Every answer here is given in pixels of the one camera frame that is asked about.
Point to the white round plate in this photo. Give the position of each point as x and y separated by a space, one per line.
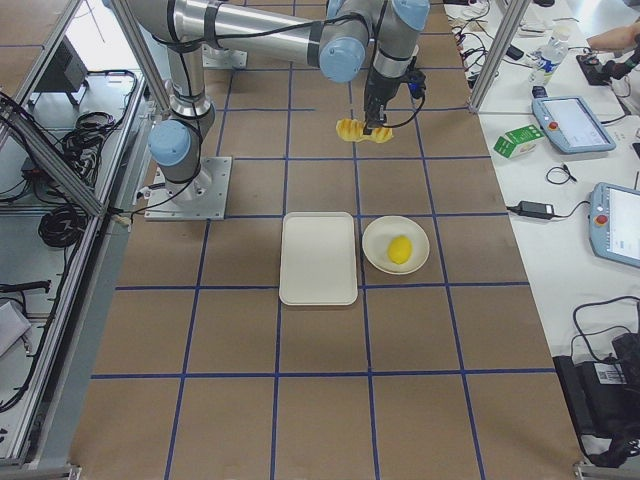
380 232

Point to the black power adapter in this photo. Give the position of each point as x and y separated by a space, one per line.
536 210

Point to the far teach pendant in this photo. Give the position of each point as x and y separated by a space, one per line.
570 125

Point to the yellow lemon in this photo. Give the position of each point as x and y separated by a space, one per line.
400 249

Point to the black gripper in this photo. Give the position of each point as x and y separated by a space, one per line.
378 89

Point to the near teach pendant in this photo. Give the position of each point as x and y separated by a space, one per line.
614 223

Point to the teach pendant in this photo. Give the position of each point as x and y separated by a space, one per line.
614 223
570 125

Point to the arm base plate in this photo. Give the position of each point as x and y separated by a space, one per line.
223 59
204 198

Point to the white rectangular tray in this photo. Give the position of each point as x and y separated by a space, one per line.
318 259

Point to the aluminium frame post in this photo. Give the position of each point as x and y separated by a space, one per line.
505 33

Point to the plastic water bottle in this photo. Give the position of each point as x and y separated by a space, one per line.
545 59

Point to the person forearm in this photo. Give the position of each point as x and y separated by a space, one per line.
617 39

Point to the yellow sliced bread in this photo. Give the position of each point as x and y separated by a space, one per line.
352 130

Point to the green white box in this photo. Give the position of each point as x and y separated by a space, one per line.
518 141

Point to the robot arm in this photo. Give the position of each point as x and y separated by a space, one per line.
379 38

